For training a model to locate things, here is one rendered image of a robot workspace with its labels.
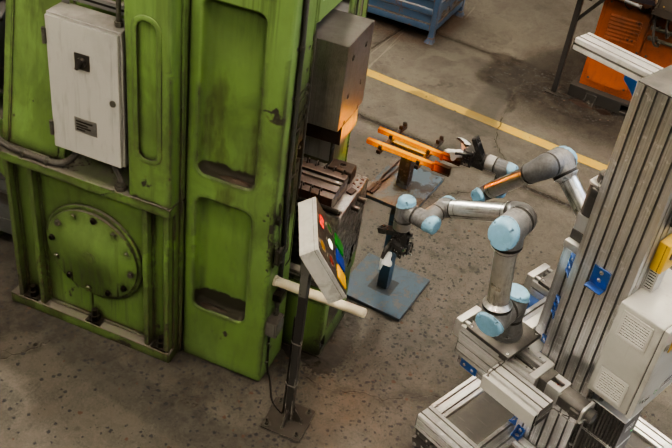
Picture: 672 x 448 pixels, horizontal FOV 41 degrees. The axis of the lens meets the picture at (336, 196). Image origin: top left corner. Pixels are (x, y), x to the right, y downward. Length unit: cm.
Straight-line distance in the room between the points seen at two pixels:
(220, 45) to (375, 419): 195
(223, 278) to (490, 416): 139
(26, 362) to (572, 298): 260
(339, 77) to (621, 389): 165
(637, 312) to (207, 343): 209
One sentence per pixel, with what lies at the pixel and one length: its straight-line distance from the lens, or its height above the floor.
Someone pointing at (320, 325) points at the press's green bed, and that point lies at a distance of 449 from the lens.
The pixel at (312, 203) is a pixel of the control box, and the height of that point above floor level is 119.
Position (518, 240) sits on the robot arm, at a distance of 330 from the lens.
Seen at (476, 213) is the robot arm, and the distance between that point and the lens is 353.
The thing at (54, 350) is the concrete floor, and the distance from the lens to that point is 469.
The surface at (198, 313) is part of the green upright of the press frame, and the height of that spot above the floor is 30.
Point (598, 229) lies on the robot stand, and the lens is 346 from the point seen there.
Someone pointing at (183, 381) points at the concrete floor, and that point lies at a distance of 450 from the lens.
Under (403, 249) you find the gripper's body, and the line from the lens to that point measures 369.
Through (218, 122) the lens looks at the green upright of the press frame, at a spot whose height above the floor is 137.
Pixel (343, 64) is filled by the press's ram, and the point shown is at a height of 168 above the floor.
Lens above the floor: 336
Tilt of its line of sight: 36 degrees down
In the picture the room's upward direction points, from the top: 8 degrees clockwise
